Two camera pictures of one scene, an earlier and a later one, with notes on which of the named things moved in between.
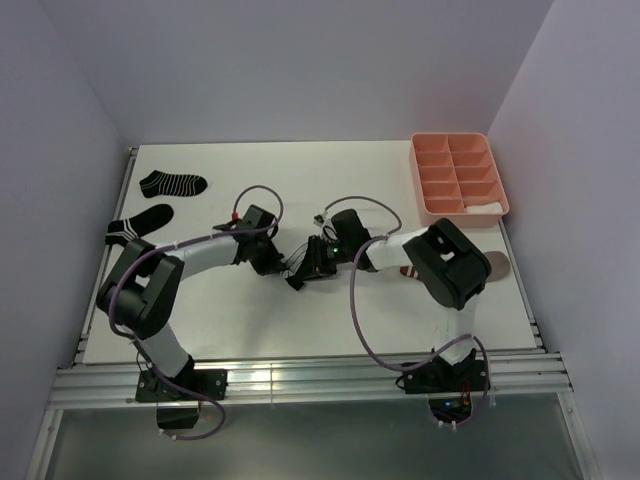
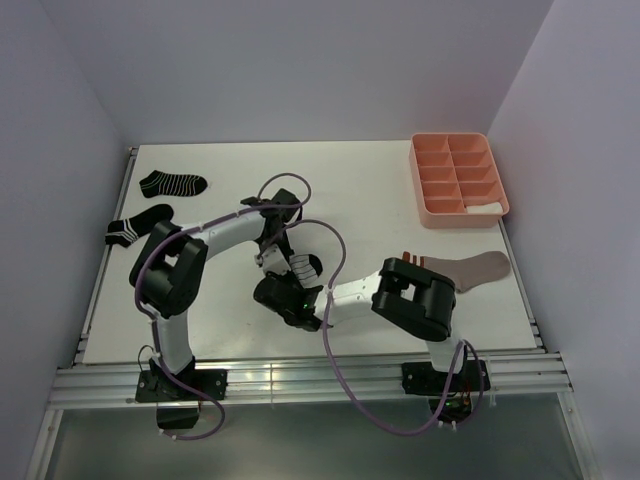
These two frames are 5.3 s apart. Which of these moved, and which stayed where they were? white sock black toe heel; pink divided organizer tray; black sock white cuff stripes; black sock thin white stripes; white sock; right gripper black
Moved: right gripper black; white sock black toe heel
Stayed: black sock thin white stripes; white sock; pink divided organizer tray; black sock white cuff stripes
